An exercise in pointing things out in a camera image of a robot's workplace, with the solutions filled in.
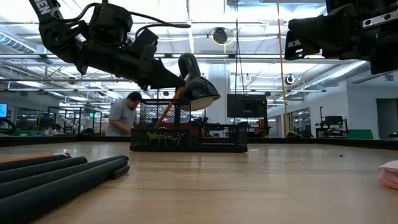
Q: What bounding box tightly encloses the orange pencil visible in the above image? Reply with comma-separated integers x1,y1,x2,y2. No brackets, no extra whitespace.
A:
0,153,72,164
154,85,185,130

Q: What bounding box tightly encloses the black pen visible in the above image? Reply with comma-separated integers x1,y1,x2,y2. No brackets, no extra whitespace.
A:
0,154,68,172
0,156,88,184
0,154,130,200
0,158,131,224

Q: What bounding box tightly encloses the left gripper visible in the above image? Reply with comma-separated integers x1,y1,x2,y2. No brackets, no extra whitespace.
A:
76,42,186,91

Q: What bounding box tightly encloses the person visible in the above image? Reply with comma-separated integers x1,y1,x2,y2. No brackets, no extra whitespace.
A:
104,90,143,138

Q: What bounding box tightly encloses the yellow eraser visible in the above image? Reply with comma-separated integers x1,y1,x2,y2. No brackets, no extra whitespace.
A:
147,132,171,141

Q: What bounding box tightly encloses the pink sticky note pad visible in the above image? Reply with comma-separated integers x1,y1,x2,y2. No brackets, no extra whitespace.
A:
377,159,398,191

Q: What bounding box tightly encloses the black monitor screen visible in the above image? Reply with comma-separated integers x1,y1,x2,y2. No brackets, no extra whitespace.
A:
226,93,269,119

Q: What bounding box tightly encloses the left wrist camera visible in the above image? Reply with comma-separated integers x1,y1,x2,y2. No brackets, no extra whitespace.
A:
129,27,160,52

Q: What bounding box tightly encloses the black equipment cart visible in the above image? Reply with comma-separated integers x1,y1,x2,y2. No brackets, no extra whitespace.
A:
315,106,349,139

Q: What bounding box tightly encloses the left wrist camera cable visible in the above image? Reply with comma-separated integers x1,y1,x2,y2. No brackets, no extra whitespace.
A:
129,11,192,38

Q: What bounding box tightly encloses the black mesh desk organizer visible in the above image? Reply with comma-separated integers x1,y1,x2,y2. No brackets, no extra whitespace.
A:
129,98,249,154

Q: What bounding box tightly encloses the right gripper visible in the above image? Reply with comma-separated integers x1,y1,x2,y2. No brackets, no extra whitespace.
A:
285,0,398,75

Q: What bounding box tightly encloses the green panel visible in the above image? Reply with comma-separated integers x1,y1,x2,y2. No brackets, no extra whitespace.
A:
347,129,374,141

